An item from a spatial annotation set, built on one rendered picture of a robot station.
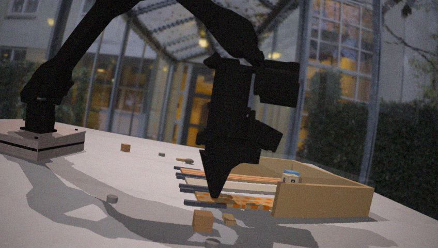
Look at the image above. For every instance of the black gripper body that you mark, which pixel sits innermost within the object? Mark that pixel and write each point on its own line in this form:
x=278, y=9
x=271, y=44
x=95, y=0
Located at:
x=223, y=136

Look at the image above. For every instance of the short grey cylinder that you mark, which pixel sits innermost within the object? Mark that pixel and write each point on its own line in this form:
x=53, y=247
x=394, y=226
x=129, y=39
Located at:
x=212, y=243
x=112, y=198

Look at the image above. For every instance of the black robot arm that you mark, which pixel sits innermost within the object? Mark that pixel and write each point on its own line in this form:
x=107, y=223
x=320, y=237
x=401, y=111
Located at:
x=276, y=82

